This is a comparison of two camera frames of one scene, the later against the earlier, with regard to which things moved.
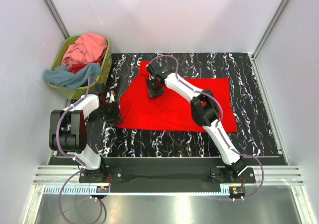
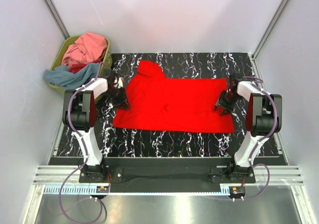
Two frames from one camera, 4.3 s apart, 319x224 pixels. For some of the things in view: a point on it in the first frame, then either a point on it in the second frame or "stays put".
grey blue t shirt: (62, 76) stays put
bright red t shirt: (171, 110) stays put
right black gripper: (152, 93) -> (220, 101)
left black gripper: (115, 116) -> (123, 98)
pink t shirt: (89, 47) stays put
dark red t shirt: (76, 67) stays put
